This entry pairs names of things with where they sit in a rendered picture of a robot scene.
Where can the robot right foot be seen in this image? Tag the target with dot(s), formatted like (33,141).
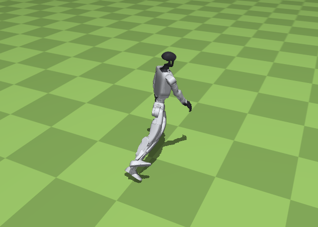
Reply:
(133,173)

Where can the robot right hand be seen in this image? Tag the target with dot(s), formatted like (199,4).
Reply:
(188,105)

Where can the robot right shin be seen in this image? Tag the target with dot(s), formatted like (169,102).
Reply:
(143,146)

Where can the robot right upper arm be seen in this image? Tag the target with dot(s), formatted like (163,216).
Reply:
(172,82)

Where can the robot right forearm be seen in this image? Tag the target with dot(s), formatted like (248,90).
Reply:
(181,97)

